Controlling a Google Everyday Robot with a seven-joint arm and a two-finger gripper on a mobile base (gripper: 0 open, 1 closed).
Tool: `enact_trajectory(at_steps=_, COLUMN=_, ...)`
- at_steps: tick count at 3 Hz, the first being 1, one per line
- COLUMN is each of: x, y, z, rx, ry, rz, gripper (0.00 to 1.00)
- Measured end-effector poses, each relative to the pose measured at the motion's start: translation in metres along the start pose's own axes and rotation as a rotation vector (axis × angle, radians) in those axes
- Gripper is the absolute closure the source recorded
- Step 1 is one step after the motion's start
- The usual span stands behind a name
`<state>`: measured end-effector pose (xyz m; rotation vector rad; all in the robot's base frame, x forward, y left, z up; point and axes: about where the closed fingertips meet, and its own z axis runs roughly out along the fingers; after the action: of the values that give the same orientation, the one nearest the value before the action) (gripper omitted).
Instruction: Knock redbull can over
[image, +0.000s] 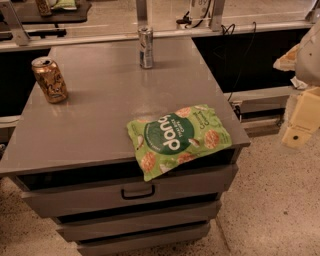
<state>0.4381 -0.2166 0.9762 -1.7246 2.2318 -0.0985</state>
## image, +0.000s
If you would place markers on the gold soda can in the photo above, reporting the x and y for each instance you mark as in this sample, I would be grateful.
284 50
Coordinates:
50 79

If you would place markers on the black drawer handle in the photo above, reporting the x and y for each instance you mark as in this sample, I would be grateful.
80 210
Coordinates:
138 194

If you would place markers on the white crumpled wrapper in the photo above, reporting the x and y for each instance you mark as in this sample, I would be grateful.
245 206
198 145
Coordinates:
298 84

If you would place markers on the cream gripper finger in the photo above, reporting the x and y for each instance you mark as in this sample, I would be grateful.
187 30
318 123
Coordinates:
304 119
287 61

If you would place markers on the grey drawer cabinet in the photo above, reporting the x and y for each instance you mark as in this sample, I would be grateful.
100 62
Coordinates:
71 160

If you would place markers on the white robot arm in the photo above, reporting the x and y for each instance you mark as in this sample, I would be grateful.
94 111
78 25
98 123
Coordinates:
304 60

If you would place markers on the background green bag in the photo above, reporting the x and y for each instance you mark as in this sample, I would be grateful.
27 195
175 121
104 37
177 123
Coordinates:
65 5

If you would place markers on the background gold can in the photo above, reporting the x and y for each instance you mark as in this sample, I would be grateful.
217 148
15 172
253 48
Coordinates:
43 8

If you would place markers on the metal frame rail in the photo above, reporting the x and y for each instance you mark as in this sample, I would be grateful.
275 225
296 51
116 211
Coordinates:
10 46

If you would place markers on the green snack bag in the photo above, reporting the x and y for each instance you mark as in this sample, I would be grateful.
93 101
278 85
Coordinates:
177 138

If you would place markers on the silver redbull can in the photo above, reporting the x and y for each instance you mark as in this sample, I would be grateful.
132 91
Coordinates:
145 34

